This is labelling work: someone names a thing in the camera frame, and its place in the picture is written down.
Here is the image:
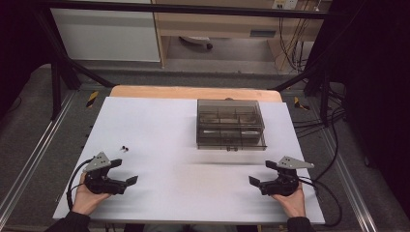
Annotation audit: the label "office chair base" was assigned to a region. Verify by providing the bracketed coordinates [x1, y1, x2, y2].
[178, 35, 215, 51]

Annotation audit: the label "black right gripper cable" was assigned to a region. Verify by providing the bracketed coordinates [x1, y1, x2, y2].
[299, 175, 343, 227]

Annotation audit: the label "white table board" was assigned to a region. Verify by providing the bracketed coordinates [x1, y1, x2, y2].
[52, 96, 326, 225]

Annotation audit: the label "white cabinet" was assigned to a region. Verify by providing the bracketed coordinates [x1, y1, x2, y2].
[49, 0, 161, 64]

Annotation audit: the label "hanging cable bundle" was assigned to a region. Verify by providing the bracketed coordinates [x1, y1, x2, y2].
[278, 14, 311, 73]

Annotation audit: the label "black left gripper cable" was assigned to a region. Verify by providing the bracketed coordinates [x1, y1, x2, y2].
[65, 158, 95, 213]

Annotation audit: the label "person's right hand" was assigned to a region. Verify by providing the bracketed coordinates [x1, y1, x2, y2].
[272, 181, 308, 219]

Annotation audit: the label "black floor cables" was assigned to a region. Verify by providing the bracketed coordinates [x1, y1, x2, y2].
[289, 86, 349, 182]

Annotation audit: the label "yellow black floor tape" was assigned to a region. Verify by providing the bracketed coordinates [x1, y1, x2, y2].
[293, 96, 311, 111]
[85, 90, 100, 109]

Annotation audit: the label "aluminium floor rail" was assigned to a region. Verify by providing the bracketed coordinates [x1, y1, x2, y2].
[317, 127, 379, 232]
[0, 91, 77, 220]

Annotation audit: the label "black metal frame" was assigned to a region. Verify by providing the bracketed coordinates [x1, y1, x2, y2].
[31, 0, 346, 128]

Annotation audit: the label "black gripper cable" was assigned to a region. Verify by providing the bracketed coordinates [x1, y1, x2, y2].
[299, 175, 343, 227]
[65, 158, 95, 213]

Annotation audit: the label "wooden desk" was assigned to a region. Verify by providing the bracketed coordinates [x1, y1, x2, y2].
[150, 0, 327, 72]

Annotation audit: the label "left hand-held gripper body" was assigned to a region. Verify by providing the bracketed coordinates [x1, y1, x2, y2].
[83, 151, 128, 196]

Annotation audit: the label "person's left hand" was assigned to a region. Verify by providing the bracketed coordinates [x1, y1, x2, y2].
[72, 171, 112, 216]

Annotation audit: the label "smoky transparent drawer box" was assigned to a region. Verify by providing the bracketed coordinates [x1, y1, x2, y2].
[195, 98, 269, 152]

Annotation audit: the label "white wall power outlet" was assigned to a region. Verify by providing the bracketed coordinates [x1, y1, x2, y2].
[271, 0, 299, 11]

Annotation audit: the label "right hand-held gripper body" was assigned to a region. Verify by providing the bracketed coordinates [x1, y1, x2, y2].
[259, 156, 315, 197]

